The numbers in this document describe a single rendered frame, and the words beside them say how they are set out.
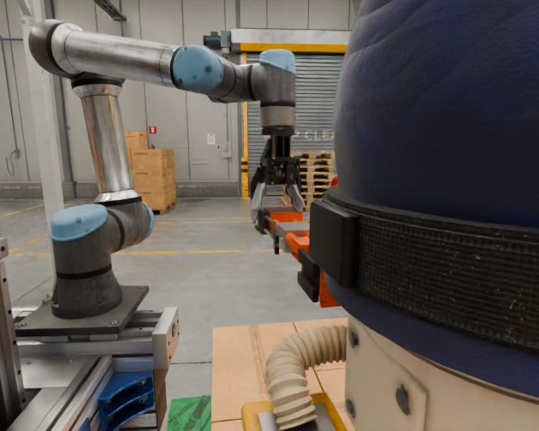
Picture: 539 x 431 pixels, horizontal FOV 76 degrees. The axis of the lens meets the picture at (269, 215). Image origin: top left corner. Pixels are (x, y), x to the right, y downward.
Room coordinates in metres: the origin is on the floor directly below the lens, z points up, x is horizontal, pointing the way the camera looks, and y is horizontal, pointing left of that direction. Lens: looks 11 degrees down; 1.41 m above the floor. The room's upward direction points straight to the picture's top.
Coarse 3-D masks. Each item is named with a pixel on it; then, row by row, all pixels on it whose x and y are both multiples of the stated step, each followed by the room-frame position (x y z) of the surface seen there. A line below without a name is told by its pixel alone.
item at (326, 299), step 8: (304, 248) 0.46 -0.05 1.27; (304, 256) 0.43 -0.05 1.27; (304, 264) 0.43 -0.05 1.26; (312, 264) 0.40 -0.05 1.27; (304, 272) 0.46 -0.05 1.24; (312, 272) 0.40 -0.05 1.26; (320, 272) 0.39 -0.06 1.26; (304, 280) 0.43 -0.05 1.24; (312, 280) 0.42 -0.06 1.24; (320, 280) 0.39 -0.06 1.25; (304, 288) 0.43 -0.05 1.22; (312, 288) 0.40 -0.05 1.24; (320, 288) 0.39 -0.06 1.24; (312, 296) 0.40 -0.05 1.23; (320, 296) 0.39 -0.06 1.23; (328, 296) 0.39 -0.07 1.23; (320, 304) 0.39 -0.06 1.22; (328, 304) 0.39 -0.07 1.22; (336, 304) 0.39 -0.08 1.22
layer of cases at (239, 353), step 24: (216, 336) 1.47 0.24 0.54; (240, 336) 1.47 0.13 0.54; (264, 336) 1.47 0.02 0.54; (288, 336) 1.47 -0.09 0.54; (216, 360) 1.28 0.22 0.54; (240, 360) 1.28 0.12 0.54; (264, 360) 1.28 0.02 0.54; (216, 384) 1.14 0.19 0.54; (240, 384) 1.14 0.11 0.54; (264, 384) 1.14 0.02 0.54; (312, 384) 1.14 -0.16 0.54; (336, 384) 1.14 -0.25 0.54; (216, 408) 1.02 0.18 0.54; (240, 408) 1.02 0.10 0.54; (336, 408) 1.02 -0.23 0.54
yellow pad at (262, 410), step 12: (312, 396) 0.34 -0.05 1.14; (324, 396) 0.34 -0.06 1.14; (252, 408) 0.32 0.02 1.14; (264, 408) 0.32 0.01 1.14; (324, 408) 0.32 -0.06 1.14; (252, 420) 0.30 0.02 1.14; (264, 420) 0.30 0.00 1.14; (312, 420) 0.30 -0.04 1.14; (324, 420) 0.30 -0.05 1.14; (336, 420) 0.30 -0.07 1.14
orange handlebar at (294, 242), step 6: (276, 222) 0.70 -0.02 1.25; (288, 234) 0.60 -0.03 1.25; (294, 234) 0.60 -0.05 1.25; (306, 234) 0.62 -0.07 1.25; (288, 240) 0.58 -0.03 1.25; (294, 240) 0.54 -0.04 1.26; (300, 240) 0.54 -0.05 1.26; (306, 240) 0.54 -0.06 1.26; (294, 246) 0.55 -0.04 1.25; (300, 246) 0.52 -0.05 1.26; (294, 252) 0.56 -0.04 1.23
